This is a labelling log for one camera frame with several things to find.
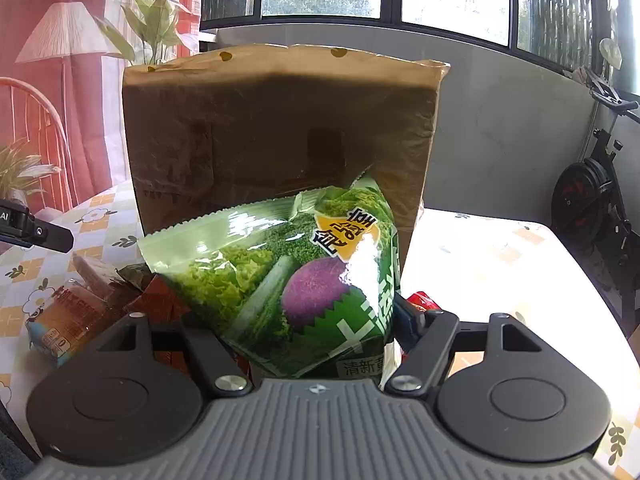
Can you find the clear bread packet blue edge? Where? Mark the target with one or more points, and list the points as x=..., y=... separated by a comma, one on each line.
x=65, y=320

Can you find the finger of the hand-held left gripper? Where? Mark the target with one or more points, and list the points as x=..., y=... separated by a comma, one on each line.
x=52, y=237

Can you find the checked floral tablecloth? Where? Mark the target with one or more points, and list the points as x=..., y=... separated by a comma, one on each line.
x=500, y=270

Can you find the tan snack packet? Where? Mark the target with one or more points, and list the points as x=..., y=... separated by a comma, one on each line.
x=92, y=272

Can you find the brown cardboard box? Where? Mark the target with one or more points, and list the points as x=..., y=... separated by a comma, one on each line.
x=250, y=135

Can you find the black exercise bike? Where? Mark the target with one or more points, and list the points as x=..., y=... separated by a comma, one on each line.
x=590, y=200

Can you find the red snack packet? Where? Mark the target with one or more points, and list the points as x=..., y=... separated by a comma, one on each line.
x=422, y=302

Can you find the crumpled cloth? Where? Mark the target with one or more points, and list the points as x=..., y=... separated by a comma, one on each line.
x=581, y=75

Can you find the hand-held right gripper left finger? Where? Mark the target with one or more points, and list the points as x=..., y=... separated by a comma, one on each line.
x=205, y=360

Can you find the white hanging object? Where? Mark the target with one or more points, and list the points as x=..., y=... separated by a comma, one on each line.
x=610, y=52

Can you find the green snack bag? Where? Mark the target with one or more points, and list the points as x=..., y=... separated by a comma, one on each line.
x=280, y=280

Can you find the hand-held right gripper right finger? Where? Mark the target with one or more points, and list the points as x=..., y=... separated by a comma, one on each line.
x=407, y=325

